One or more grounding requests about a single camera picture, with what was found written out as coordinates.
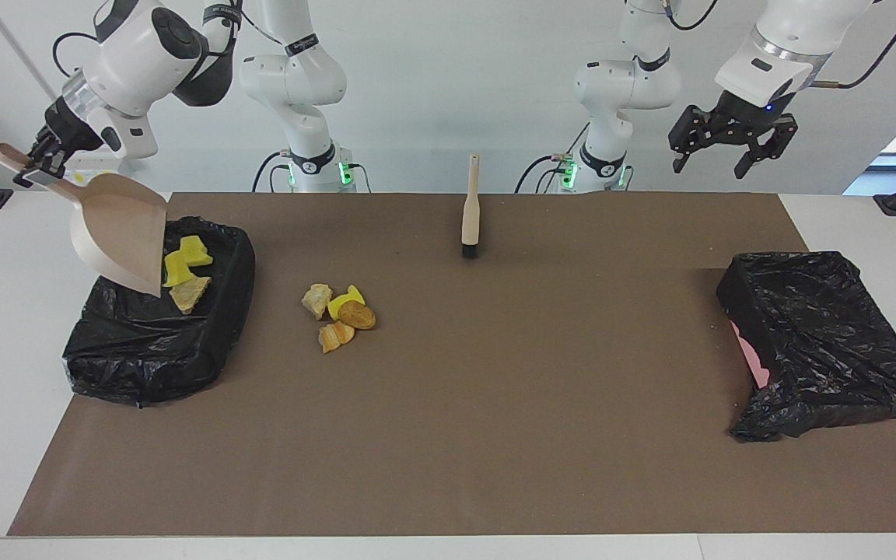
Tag large striped croissant piece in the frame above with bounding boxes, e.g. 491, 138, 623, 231
169, 276, 212, 315

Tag large yellow sponge block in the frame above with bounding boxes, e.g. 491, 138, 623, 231
180, 236, 213, 269

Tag black trash bag over pink bin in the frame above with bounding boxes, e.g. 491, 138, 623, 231
716, 250, 896, 443

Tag black trash bag lined bin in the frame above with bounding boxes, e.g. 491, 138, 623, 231
63, 217, 256, 407

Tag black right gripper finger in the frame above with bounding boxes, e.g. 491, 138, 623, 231
27, 131, 68, 173
13, 164, 65, 190

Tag white wall socket box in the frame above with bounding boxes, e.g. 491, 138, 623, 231
67, 149, 138, 186

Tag pale crumbly bread chunk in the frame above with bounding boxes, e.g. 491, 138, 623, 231
302, 283, 334, 320

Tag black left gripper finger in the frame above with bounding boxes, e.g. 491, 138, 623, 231
667, 108, 705, 174
733, 116, 800, 180

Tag small yellow sponge wedge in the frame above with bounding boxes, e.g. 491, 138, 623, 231
163, 250, 196, 289

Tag small orange striped croissant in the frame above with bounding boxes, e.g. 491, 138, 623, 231
318, 320, 355, 354

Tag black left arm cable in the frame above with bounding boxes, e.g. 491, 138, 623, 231
808, 0, 896, 89

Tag brown round cookie piece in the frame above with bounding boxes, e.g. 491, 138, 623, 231
338, 300, 376, 331

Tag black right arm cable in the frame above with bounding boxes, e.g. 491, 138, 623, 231
52, 0, 293, 79

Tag brown paper table mat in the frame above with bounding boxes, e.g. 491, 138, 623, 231
7, 192, 896, 537

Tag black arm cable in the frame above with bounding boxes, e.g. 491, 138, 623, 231
52, 0, 293, 79
808, 0, 896, 89

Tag yellow sponge piece with notch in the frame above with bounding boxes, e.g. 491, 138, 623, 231
327, 285, 366, 320

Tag beige hand brush black bristles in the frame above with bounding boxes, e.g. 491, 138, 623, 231
460, 153, 481, 259

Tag black base power cable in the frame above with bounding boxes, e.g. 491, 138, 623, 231
516, 121, 590, 194
252, 152, 295, 193

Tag beige plastic dustpan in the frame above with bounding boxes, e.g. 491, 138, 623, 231
0, 142, 168, 298

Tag pink plastic bin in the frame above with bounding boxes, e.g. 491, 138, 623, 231
730, 320, 772, 390

